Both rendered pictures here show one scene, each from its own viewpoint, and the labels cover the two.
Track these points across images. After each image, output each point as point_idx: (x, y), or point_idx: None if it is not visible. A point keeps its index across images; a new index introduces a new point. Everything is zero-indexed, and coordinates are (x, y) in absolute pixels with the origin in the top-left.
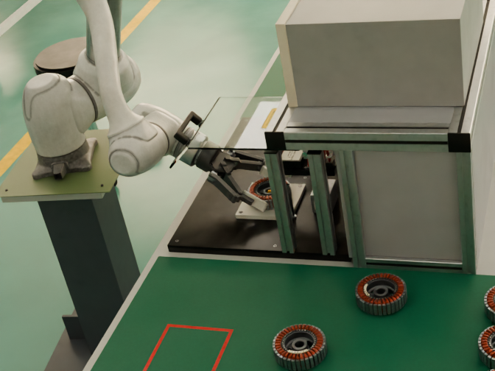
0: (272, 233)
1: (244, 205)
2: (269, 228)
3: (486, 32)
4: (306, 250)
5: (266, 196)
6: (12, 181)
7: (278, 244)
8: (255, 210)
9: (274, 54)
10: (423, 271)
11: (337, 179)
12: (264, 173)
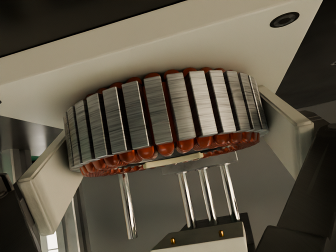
0: (15, 134)
1: (49, 87)
2: (26, 126)
3: None
4: (34, 154)
5: (107, 175)
6: None
7: (0, 146)
8: (57, 111)
9: None
10: None
11: (301, 93)
12: (285, 140)
